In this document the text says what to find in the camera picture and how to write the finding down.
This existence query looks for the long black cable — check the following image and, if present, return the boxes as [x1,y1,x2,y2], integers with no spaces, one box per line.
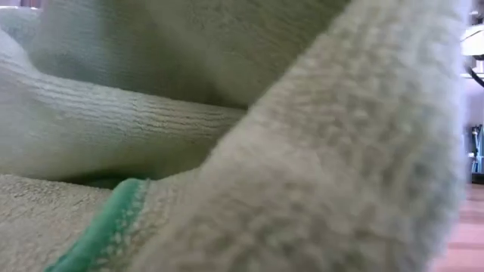
[467,66,484,88]

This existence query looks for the pale green microfiber towel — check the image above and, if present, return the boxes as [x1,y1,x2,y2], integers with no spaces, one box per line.
[0,0,472,272]

